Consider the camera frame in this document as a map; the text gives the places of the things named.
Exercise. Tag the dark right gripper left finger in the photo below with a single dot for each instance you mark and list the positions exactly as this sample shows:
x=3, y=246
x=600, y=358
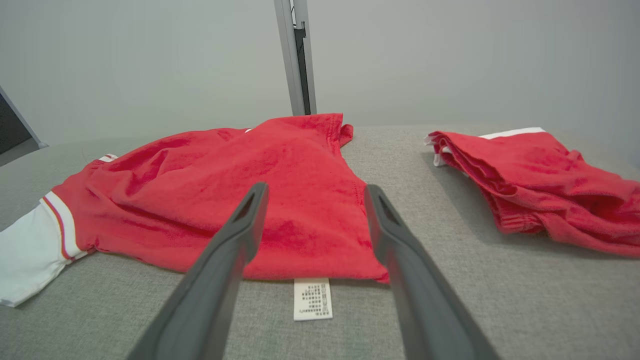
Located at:
x=210, y=290

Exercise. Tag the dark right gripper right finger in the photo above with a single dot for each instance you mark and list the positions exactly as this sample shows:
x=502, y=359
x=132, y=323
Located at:
x=425, y=300

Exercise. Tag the red jersey white sleeves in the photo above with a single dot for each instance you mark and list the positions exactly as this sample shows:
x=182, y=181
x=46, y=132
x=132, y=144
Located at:
x=200, y=190

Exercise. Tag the red shorts white side stripe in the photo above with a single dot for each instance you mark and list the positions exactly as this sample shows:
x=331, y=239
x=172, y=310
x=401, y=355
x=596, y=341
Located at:
x=540, y=180

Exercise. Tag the grey partition post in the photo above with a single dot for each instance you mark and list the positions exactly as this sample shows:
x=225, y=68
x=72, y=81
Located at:
x=295, y=50

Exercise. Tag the dark panel grey frame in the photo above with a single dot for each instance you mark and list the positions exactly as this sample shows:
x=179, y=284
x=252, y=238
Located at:
x=10, y=130

